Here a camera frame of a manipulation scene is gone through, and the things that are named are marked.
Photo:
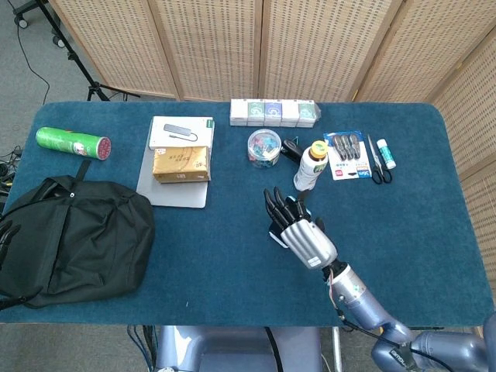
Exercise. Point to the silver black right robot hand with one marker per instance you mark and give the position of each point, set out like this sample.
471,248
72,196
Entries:
310,244

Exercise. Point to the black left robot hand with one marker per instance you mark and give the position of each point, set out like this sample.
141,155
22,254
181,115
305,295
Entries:
4,238

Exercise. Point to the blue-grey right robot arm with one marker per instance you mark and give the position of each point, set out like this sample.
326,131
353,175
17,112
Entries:
360,298

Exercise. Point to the black tripod stand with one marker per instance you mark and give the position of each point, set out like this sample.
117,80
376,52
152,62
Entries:
83,71

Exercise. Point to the black wheeled cart base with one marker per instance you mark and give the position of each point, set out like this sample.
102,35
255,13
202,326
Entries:
22,22

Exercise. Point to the black fabric backpack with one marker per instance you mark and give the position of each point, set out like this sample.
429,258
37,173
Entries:
77,236

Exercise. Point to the white bottle yellow cap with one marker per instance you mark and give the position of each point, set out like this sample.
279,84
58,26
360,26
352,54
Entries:
308,170

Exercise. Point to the black stapler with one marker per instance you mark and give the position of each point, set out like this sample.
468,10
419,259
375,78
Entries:
291,150

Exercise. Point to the blue table mat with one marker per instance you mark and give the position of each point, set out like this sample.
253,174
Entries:
217,271

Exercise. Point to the clear jar of binder clips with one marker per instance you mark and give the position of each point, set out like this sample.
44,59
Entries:
264,149

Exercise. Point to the white metal table leg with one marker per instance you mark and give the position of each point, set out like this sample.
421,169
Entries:
338,348

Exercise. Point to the green chip can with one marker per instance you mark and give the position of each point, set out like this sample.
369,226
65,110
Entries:
66,141

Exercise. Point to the white glue stick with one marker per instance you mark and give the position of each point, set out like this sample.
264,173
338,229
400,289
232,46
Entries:
386,154

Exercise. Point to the blue-grey robot torso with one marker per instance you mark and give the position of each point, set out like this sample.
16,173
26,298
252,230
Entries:
232,348

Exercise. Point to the wrapped playing card multipack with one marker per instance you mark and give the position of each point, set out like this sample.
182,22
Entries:
273,112

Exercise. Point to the grey laptop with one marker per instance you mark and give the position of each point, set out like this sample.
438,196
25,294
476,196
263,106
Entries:
174,195

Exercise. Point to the yellow tissue pack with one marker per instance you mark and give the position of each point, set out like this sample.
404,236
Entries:
181,164

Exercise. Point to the white USB hub box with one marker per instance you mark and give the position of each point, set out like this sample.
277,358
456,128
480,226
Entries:
182,129

